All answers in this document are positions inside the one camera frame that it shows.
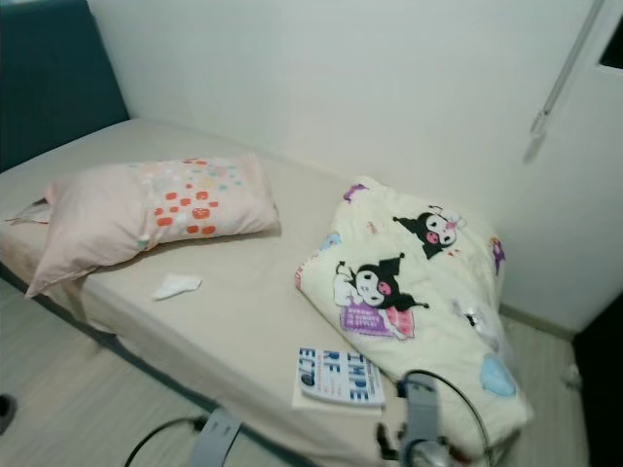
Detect black wardrobe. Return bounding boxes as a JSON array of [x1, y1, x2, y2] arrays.
[[572, 292, 623, 467]]

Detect teal upholstered headboard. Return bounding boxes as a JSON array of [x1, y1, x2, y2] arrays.
[[0, 0, 129, 174]]

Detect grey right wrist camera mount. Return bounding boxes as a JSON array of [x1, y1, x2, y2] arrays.
[[399, 375, 449, 441]]

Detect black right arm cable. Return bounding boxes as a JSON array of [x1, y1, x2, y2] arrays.
[[402, 369, 495, 458]]

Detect dark teal bed frame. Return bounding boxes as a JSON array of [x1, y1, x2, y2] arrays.
[[0, 263, 293, 467]]

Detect beige sheeted bed mattress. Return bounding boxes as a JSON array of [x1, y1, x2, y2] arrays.
[[0, 117, 575, 467]]

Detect cream Kuromi print comforter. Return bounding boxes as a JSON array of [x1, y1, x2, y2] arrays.
[[294, 175, 536, 458]]

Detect small white cloth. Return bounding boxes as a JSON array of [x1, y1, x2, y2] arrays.
[[154, 273, 203, 301]]

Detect white book blue letters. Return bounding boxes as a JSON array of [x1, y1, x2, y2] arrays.
[[292, 346, 387, 410]]

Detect pink dotted pillow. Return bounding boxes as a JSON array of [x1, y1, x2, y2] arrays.
[[24, 153, 281, 298]]

